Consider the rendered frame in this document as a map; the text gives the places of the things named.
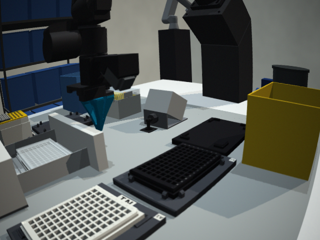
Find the yellow open-top box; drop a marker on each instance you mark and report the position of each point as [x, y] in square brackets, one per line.
[282, 129]

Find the blue bin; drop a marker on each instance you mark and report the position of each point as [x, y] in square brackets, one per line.
[70, 101]

